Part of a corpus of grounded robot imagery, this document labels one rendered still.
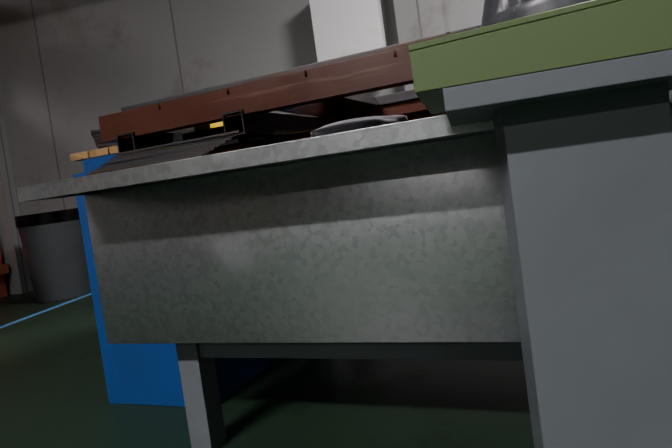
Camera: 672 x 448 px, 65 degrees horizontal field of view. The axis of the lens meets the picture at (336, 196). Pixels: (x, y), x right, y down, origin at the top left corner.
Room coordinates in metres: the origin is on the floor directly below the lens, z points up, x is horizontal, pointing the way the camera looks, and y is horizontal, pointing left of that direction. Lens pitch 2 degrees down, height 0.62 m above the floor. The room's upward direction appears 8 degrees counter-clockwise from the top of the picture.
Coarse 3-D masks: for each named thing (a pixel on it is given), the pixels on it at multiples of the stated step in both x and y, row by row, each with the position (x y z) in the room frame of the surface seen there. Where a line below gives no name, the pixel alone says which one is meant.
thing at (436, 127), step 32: (384, 128) 0.77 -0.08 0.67; (416, 128) 0.75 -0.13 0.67; (448, 128) 0.73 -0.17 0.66; (480, 128) 0.72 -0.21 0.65; (192, 160) 0.90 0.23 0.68; (224, 160) 0.88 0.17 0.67; (256, 160) 0.85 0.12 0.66; (288, 160) 0.83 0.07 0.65; (32, 192) 1.05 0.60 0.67; (64, 192) 1.02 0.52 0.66; (96, 192) 1.25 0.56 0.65
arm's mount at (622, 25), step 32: (608, 0) 0.43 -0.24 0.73; (640, 0) 0.42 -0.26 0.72; (480, 32) 0.45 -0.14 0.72; (512, 32) 0.45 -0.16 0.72; (544, 32) 0.44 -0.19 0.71; (576, 32) 0.43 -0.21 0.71; (608, 32) 0.43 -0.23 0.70; (640, 32) 0.42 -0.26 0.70; (416, 64) 0.46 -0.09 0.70; (448, 64) 0.46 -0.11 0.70; (480, 64) 0.45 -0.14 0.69; (512, 64) 0.45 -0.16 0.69; (544, 64) 0.44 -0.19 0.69; (576, 64) 0.43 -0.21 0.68
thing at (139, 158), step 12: (228, 132) 0.95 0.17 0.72; (168, 144) 1.01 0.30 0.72; (180, 144) 1.00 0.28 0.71; (192, 144) 0.99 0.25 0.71; (204, 144) 0.98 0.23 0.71; (216, 144) 0.97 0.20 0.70; (120, 156) 1.06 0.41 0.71; (132, 156) 1.05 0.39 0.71; (144, 156) 1.03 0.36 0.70; (156, 156) 1.02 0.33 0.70; (168, 156) 1.01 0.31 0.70; (180, 156) 1.00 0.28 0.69; (192, 156) 0.99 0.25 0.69; (108, 168) 1.07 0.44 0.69; (120, 168) 1.06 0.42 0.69
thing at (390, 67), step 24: (408, 48) 0.95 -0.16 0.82; (312, 72) 1.03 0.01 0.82; (336, 72) 1.01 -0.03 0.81; (360, 72) 0.99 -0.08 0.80; (384, 72) 0.97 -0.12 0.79; (408, 72) 0.95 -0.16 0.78; (192, 96) 1.14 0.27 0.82; (216, 96) 1.11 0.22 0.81; (240, 96) 1.09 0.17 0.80; (264, 96) 1.07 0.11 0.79; (288, 96) 1.05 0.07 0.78; (312, 96) 1.03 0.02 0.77; (336, 96) 1.02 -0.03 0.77; (120, 120) 1.22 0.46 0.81; (144, 120) 1.19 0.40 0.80; (168, 120) 1.16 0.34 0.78; (192, 120) 1.14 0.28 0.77; (216, 120) 1.13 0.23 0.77
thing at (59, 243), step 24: (24, 216) 3.63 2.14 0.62; (48, 216) 3.63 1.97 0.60; (72, 216) 3.72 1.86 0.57; (24, 240) 3.67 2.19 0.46; (48, 240) 3.64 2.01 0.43; (72, 240) 3.72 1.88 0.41; (48, 264) 3.65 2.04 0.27; (72, 264) 3.71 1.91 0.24; (48, 288) 3.66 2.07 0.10; (72, 288) 3.71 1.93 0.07
